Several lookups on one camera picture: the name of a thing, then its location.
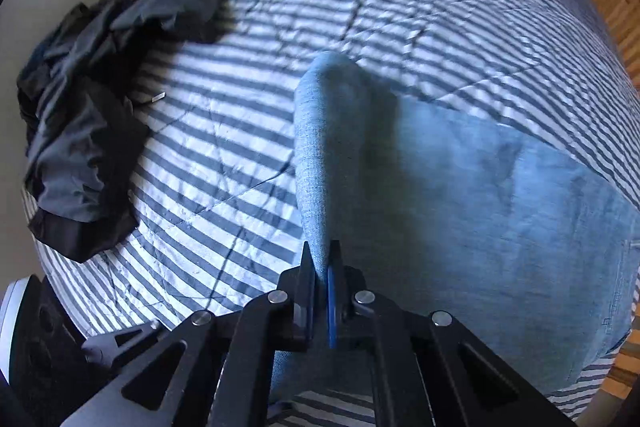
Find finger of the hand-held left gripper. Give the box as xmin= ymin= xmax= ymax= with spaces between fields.
xmin=81 ymin=320 xmax=163 ymax=365

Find light blue jeans pants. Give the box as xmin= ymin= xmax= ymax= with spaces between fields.
xmin=270 ymin=51 xmax=640 ymax=408

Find dark grey pants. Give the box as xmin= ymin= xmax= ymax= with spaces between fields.
xmin=17 ymin=0 xmax=226 ymax=223

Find wooden slatted rail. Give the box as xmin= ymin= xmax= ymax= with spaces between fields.
xmin=585 ymin=0 xmax=640 ymax=88

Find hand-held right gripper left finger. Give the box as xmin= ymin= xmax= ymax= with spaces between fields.
xmin=60 ymin=241 xmax=317 ymax=427

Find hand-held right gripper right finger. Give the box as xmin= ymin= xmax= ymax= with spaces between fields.
xmin=324 ymin=239 xmax=576 ymax=427

